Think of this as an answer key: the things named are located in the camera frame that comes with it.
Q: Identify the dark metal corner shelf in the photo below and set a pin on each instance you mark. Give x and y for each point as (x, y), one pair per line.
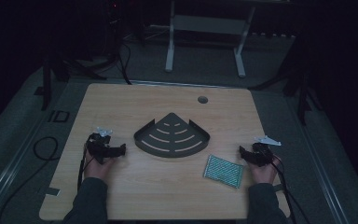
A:
(171, 137)

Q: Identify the person's right hand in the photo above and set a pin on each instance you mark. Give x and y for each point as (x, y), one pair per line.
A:
(264, 174)

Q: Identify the black tripod stand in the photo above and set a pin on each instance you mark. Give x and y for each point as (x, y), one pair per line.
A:
(298, 84)
(59, 68)

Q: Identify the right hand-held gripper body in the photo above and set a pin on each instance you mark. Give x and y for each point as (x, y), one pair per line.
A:
(262, 153)

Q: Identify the grey tape strip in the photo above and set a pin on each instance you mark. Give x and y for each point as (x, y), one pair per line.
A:
(52, 191)

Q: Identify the person's left hand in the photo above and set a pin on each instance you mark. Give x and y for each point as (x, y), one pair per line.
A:
(101, 169)

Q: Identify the white metal desk frame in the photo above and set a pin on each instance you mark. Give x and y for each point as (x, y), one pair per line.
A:
(206, 24)

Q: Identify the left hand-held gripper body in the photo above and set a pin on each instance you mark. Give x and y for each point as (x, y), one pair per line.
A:
(98, 145)

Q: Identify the striped blue cloth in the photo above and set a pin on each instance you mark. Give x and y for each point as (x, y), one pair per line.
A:
(223, 171)

